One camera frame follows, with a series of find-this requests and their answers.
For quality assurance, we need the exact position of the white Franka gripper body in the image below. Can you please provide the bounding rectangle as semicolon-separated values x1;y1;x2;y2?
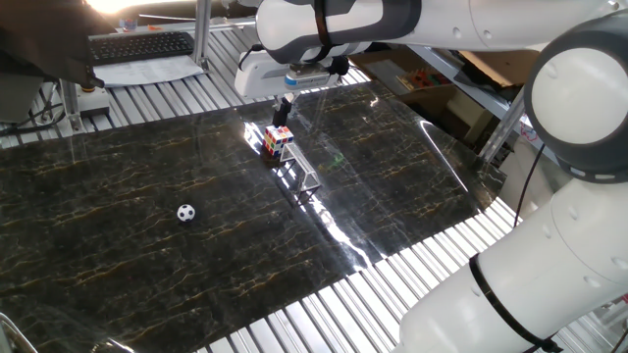
234;48;342;99

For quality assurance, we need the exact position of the colourful Rubik's cube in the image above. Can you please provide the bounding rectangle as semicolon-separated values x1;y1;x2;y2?
263;125;295;159

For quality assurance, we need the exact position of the white paper sheet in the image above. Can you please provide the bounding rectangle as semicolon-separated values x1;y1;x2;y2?
92;54;205;88

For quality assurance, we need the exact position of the black computer keyboard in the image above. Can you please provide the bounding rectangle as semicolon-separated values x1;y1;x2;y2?
87;31;196;67

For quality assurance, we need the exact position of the white emergency stop box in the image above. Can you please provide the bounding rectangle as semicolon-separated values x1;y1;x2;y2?
73;85;112;119

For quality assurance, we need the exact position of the black marble-pattern mat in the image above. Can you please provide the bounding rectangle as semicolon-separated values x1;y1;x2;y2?
0;80;507;353

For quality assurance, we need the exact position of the brown cardboard box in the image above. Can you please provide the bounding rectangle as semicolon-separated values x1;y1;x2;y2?
458;48;541;88

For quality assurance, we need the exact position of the dark brown cloth cover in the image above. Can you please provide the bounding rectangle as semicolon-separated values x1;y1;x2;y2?
0;0;117;89

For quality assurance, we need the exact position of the upright aluminium profile post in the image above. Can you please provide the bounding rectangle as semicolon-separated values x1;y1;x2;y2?
191;0;213;71

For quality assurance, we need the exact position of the slanted aluminium profile post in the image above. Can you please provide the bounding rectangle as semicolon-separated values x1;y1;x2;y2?
478;87;527;164

